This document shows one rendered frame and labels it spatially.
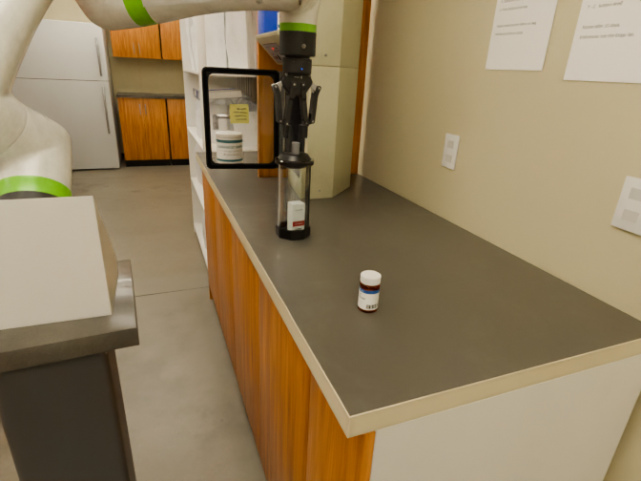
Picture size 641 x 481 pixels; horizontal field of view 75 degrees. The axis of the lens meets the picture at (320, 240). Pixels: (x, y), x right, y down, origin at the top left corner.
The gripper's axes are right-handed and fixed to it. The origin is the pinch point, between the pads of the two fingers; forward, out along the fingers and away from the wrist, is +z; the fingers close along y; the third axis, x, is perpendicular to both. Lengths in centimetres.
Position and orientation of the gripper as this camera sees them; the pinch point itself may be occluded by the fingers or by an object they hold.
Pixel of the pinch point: (295, 138)
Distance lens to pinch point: 118.3
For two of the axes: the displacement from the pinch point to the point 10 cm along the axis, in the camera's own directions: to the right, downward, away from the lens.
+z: -0.5, 9.3, 3.8
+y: -9.3, 1.0, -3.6
